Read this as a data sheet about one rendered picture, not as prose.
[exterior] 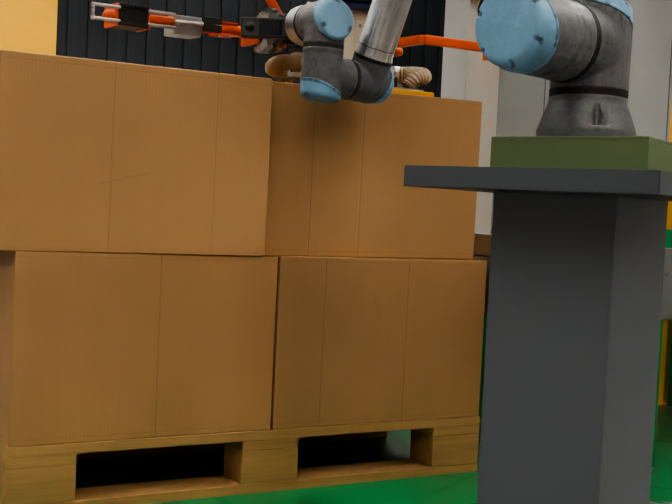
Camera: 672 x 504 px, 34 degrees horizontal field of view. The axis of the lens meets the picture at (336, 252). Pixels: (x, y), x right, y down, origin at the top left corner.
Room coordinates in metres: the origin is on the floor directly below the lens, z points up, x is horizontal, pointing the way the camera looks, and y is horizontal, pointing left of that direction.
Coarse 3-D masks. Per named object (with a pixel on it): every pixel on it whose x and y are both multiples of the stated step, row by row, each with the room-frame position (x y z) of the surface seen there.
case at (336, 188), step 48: (288, 96) 2.56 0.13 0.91; (288, 144) 2.56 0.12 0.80; (336, 144) 2.62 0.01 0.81; (384, 144) 2.68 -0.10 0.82; (432, 144) 2.75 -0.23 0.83; (288, 192) 2.57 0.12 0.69; (336, 192) 2.63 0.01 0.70; (384, 192) 2.69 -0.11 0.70; (432, 192) 2.75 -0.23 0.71; (288, 240) 2.57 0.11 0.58; (336, 240) 2.63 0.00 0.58; (384, 240) 2.69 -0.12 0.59; (432, 240) 2.76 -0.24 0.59
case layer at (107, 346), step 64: (0, 256) 2.33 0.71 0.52; (64, 256) 2.28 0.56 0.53; (128, 256) 2.35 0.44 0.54; (192, 256) 2.42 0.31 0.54; (256, 256) 2.50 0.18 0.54; (0, 320) 2.31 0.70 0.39; (64, 320) 2.28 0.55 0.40; (128, 320) 2.35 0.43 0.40; (192, 320) 2.42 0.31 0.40; (256, 320) 2.50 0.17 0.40; (320, 320) 2.59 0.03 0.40; (384, 320) 2.68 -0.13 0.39; (448, 320) 2.77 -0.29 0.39; (0, 384) 2.30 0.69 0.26; (64, 384) 2.28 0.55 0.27; (128, 384) 2.35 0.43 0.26; (192, 384) 2.43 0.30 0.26; (256, 384) 2.51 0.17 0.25; (320, 384) 2.59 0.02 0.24; (384, 384) 2.68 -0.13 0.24; (448, 384) 2.78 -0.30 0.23
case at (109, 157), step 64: (0, 64) 2.21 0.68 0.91; (64, 64) 2.27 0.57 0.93; (128, 64) 2.34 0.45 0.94; (0, 128) 2.21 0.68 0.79; (64, 128) 2.27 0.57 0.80; (128, 128) 2.34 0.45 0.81; (192, 128) 2.41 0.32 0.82; (256, 128) 2.48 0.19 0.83; (0, 192) 2.21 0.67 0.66; (64, 192) 2.28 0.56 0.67; (128, 192) 2.34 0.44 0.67; (192, 192) 2.41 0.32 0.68; (256, 192) 2.49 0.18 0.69
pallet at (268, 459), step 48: (240, 432) 2.49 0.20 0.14; (288, 432) 2.55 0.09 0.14; (336, 432) 2.61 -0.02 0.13; (384, 432) 3.19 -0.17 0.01; (432, 432) 2.76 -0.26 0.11; (0, 480) 2.26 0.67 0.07; (48, 480) 2.27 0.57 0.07; (192, 480) 2.51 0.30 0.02; (240, 480) 2.49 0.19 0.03; (288, 480) 2.55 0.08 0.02; (336, 480) 2.62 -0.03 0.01
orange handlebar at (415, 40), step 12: (108, 12) 2.50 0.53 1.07; (168, 24) 2.56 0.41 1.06; (228, 24) 2.65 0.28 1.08; (216, 36) 2.66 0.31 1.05; (228, 36) 2.67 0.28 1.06; (240, 36) 2.71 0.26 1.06; (408, 36) 2.70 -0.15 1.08; (420, 36) 2.66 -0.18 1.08; (432, 36) 2.66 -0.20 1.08; (396, 48) 2.90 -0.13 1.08; (456, 48) 2.71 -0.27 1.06; (468, 48) 2.72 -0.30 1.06
